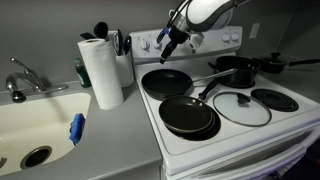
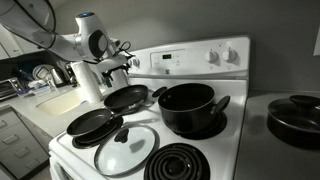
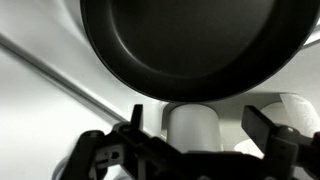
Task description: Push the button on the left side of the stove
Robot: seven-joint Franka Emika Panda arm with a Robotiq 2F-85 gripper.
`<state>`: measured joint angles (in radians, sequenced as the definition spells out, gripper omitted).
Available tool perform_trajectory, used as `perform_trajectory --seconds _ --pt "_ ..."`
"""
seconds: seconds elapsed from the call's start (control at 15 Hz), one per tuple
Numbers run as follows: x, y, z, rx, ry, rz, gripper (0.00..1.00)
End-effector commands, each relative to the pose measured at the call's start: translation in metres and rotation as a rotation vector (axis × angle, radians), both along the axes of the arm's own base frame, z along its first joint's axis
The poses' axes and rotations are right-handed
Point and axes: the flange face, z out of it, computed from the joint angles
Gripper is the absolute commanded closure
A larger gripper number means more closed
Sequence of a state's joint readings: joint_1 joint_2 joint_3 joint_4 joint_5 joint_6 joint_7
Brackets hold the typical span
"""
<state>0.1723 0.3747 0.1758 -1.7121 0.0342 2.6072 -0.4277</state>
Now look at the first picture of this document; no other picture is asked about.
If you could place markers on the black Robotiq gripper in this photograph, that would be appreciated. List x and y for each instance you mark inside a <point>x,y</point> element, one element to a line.
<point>179,35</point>

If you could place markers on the white stove knob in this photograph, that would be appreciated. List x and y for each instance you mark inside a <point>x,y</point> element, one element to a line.
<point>235,36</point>
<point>144,44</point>
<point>156,44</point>
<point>226,37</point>

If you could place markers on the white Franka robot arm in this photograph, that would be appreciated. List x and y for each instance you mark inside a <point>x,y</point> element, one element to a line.
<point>206,13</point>

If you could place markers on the white electric stove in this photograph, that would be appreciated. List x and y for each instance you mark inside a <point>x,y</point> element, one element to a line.
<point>240,136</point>

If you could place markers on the large black frying pan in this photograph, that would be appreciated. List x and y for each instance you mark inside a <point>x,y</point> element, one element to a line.
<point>165,83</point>

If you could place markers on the black ladle utensil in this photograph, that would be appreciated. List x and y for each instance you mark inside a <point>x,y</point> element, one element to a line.
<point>127,45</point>

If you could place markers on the white utensil holder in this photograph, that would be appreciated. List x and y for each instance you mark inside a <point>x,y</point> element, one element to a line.
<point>126,71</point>

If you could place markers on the small black frying pan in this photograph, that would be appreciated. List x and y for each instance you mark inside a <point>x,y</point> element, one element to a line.
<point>185,113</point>

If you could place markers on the black spoon utensil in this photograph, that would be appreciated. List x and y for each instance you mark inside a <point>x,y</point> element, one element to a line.
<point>100,30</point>

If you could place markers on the black cooking pot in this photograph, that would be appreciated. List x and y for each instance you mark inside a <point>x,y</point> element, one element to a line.
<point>240,75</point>

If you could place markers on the white paper towel roll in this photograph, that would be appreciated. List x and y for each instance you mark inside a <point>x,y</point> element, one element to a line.
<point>101,76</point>

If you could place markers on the glass lid with black knob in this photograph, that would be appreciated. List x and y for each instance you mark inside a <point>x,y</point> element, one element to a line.
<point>233,113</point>

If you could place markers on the green dish soap bottle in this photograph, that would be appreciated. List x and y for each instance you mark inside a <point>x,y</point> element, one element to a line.
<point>81,75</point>

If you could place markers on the black saucepan lid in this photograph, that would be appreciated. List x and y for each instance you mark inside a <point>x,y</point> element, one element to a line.
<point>275,57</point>

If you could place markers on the blue sponge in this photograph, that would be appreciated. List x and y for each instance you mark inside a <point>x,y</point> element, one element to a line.
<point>77,128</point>

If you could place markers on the chrome sink faucet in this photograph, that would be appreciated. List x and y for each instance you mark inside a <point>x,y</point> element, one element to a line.
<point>28,76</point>

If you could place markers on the cream kitchen sink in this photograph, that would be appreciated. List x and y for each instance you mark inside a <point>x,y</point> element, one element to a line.
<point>36,123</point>

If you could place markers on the black sink sprayer head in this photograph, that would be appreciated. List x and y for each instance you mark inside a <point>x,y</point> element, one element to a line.
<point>18,96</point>

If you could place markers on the white wall outlet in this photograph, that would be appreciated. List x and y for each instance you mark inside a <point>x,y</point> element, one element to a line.
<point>254,30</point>

